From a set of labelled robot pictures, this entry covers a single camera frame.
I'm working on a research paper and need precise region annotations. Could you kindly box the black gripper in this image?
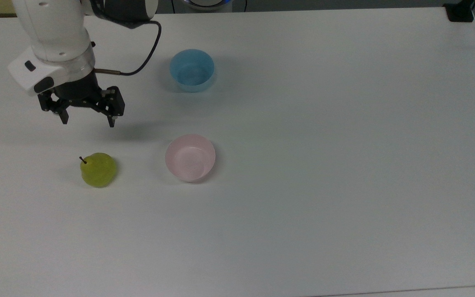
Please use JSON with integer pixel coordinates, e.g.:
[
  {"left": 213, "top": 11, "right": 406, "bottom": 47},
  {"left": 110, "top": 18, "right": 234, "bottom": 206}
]
[{"left": 38, "top": 69, "right": 125, "bottom": 128}]

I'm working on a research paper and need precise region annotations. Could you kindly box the green pear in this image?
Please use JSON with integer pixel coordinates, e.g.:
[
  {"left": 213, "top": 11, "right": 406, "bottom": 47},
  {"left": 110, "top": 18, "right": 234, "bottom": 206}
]
[{"left": 79, "top": 153, "right": 118, "bottom": 188}]

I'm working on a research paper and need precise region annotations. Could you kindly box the blue bowl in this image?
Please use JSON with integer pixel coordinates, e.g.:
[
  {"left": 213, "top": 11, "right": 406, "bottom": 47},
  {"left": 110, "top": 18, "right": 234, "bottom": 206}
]
[{"left": 169, "top": 49, "right": 215, "bottom": 93}]

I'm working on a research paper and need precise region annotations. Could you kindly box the pink bowl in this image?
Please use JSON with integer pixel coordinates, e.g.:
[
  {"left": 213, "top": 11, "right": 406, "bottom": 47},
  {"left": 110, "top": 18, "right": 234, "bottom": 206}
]
[{"left": 165, "top": 134, "right": 216, "bottom": 183}]

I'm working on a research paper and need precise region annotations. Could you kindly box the black table clamp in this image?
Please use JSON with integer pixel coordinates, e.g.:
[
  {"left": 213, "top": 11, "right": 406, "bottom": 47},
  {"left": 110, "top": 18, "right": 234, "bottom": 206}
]
[{"left": 444, "top": 0, "right": 475, "bottom": 23}]

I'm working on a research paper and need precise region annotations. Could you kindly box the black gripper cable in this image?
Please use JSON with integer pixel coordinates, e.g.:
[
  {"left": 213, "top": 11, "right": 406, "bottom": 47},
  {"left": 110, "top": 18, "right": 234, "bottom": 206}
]
[{"left": 90, "top": 0, "right": 162, "bottom": 76}]

